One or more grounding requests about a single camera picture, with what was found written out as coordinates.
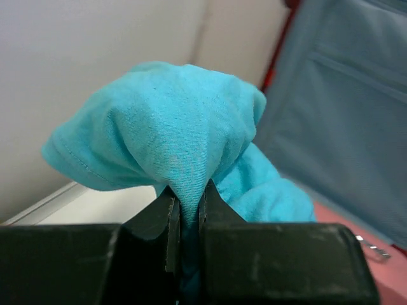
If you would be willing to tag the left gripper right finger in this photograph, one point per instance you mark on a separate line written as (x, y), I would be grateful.
(278, 263)

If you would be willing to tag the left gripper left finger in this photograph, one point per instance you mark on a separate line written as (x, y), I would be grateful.
(136, 262)

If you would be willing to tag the turquoise shirt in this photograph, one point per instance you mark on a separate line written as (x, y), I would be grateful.
(178, 126)

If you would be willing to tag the pink cosmetic case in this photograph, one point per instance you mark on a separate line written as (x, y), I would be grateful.
(390, 274)

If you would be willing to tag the red suitcase blue lining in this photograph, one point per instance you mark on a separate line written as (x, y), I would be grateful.
(335, 121)

